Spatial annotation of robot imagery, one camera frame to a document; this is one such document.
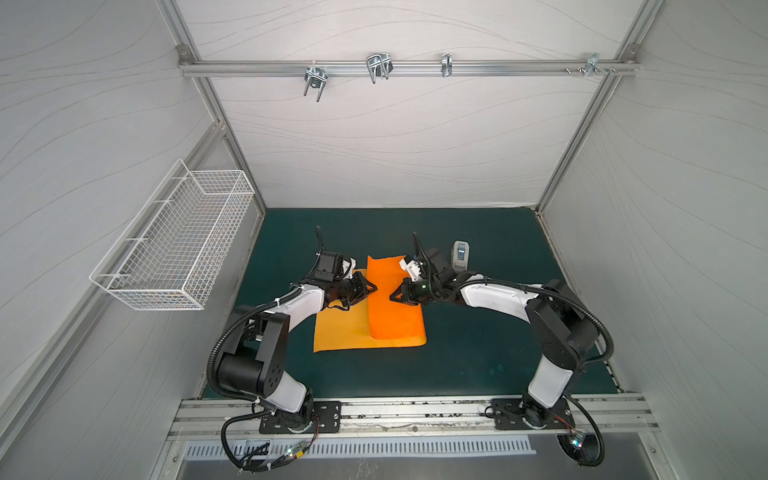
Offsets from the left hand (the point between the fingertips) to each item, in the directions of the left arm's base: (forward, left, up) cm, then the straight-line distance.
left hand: (372, 289), depth 89 cm
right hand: (-3, -5, +1) cm, 6 cm away
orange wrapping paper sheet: (-8, -1, -3) cm, 9 cm away
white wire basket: (-6, +46, +24) cm, 52 cm away
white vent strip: (-39, +21, -8) cm, 45 cm away
